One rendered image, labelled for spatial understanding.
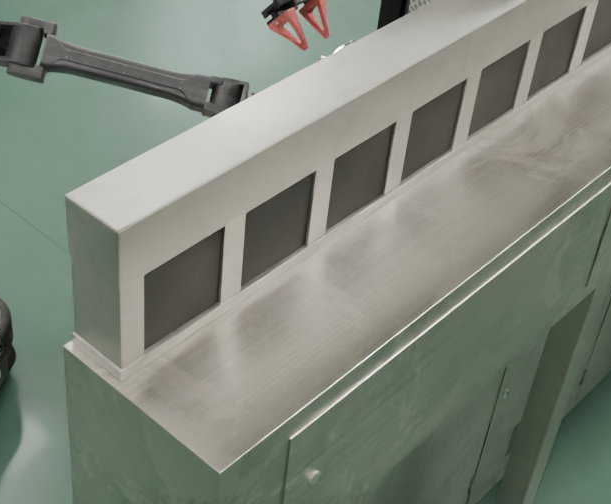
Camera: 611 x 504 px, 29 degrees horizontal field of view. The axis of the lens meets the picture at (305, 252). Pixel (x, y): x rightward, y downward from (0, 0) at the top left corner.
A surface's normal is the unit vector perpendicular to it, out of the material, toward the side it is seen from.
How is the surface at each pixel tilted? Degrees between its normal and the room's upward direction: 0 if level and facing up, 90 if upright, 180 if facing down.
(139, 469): 90
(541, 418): 90
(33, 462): 0
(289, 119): 0
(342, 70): 0
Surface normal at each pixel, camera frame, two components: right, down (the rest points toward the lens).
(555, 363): -0.67, 0.44
